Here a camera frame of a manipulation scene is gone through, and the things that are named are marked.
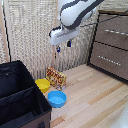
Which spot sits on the blue bowl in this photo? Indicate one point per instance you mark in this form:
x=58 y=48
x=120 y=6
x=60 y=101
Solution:
x=57 y=99

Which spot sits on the brown drawer cabinet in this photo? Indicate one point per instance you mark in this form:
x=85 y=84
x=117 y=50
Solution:
x=110 y=46

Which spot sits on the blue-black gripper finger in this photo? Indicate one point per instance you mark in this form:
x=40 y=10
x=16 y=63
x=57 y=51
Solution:
x=58 y=49
x=69 y=43

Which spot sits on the black fabric storage box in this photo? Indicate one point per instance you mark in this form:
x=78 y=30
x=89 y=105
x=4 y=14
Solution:
x=16 y=96

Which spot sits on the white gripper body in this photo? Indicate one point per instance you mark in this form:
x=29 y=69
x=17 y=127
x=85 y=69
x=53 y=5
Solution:
x=61 y=35

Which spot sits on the red yellow snack box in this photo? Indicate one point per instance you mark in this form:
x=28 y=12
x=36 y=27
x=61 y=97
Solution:
x=56 y=78

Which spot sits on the yellow bowl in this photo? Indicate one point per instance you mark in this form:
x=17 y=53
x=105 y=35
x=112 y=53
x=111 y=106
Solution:
x=42 y=84

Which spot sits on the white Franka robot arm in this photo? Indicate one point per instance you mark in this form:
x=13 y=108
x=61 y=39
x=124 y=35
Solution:
x=78 y=11

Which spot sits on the beige woven folding screen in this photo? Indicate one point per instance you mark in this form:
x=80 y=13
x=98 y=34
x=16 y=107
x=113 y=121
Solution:
x=30 y=36

